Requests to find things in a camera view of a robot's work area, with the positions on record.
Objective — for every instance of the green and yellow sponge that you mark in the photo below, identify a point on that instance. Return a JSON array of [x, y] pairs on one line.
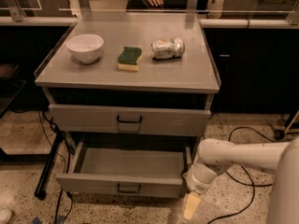
[[130, 58]]

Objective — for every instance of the black tripod leg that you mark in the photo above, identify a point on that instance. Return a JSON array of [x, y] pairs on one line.
[[40, 192]]

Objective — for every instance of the grey top drawer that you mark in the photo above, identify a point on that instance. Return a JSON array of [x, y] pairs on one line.
[[118, 119]]

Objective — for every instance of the black wheeled cart base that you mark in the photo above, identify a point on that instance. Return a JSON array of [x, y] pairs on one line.
[[290, 126]]

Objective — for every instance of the white ceramic bowl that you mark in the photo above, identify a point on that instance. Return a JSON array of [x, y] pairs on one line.
[[86, 48]]

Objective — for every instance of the grey drawer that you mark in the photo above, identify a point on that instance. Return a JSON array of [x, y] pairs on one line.
[[121, 171], [118, 119]]

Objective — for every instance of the crushed silver soda can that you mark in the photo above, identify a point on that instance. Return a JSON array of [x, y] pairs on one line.
[[167, 48]]

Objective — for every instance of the white shoe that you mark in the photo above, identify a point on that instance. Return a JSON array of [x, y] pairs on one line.
[[5, 216]]

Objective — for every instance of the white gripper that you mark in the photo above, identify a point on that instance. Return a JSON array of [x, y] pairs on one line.
[[197, 185]]

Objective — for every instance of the white counter rail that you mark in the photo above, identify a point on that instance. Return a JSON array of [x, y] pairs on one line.
[[206, 23]]

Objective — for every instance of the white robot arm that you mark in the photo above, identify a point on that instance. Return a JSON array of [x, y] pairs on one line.
[[214, 157]]

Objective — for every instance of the grey drawer cabinet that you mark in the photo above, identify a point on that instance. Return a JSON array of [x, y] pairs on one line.
[[133, 73]]

